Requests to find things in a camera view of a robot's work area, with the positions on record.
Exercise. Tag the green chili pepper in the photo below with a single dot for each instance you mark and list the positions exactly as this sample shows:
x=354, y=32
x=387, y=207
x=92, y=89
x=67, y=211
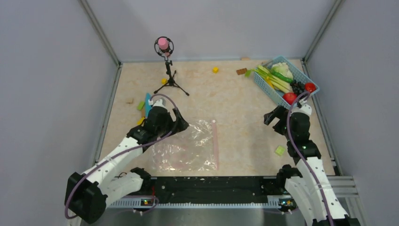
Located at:
x=281, y=77

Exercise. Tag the red pepper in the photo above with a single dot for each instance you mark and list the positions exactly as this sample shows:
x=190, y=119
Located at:
x=310, y=87

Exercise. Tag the yellow banana pepper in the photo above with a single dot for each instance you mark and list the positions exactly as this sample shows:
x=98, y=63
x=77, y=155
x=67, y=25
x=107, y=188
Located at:
x=269, y=82

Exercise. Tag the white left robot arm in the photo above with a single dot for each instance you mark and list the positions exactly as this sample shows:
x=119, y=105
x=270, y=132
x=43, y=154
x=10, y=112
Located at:
x=90, y=193

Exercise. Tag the clear zip top bag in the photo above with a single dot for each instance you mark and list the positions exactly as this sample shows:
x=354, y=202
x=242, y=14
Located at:
x=194, y=149

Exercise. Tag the white cauliflower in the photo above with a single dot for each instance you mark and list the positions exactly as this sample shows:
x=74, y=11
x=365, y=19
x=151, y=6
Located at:
x=283, y=69

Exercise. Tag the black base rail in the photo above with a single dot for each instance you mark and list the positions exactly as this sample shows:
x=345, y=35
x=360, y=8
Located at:
x=215, y=190

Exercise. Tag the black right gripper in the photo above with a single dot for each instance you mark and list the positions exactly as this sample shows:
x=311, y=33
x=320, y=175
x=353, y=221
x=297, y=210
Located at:
x=280, y=112

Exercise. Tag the pink microphone on tripod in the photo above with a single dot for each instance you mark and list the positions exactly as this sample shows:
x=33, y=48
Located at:
x=164, y=47

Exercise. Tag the light green lego brick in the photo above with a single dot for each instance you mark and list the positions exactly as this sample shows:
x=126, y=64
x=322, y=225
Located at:
x=280, y=150

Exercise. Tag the red tomato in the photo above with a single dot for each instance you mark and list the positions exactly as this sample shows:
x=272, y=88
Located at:
x=289, y=97

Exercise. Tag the black grape bunch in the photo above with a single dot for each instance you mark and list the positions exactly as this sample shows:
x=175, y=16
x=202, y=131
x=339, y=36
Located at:
x=297, y=87

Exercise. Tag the light blue plastic basket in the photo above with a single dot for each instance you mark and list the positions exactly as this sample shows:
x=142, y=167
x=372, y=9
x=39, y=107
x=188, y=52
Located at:
x=274, y=94

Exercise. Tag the brown brick block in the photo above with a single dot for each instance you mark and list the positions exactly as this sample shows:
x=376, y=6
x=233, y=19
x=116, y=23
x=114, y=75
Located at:
x=241, y=71

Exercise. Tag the green block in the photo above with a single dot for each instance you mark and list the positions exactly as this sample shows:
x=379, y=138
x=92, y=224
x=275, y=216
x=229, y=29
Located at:
x=141, y=105

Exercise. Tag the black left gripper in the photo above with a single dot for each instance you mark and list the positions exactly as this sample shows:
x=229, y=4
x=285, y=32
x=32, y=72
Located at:
x=182, y=124

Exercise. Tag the yellow block near tool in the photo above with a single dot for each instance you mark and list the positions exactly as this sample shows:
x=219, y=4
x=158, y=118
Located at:
x=140, y=122

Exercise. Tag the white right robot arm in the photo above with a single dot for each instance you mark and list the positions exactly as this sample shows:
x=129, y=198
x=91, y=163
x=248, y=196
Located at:
x=307, y=182

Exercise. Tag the teal silicone tool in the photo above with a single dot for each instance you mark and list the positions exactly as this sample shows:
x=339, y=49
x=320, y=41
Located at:
x=148, y=107

